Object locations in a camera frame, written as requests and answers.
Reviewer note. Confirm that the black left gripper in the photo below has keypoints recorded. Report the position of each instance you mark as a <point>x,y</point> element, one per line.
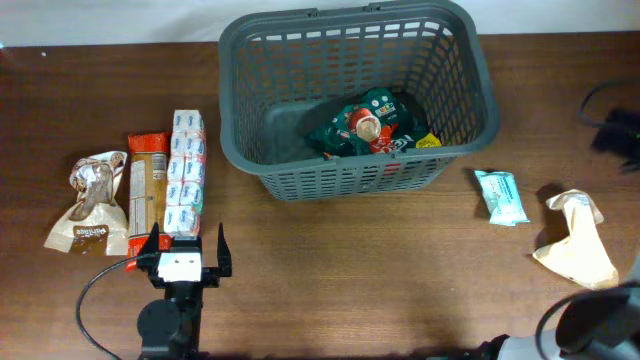
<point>210,276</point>

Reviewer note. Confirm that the white tissue multipack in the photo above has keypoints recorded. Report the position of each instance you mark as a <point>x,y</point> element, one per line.
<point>186,174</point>

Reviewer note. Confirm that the beige paper bag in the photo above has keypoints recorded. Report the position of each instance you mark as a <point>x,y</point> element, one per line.
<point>581,256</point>

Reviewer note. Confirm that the light blue wipes pack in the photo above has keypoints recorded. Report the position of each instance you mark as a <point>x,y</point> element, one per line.
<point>501,196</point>

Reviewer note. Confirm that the green red snack bag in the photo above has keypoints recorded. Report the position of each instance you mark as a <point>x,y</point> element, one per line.
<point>378,123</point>

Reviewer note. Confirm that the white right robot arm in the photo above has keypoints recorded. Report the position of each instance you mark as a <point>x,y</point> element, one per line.
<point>602,324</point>

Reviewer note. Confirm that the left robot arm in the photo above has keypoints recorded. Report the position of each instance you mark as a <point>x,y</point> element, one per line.
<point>170,327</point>

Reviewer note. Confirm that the brown white cookie bag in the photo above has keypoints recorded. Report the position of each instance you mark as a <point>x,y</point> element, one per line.
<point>95,224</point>

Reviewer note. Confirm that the orange cracker package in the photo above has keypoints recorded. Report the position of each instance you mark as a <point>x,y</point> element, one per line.
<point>147,189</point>

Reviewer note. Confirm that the grey plastic basket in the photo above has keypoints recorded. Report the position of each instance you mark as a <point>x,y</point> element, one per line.
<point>284,74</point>

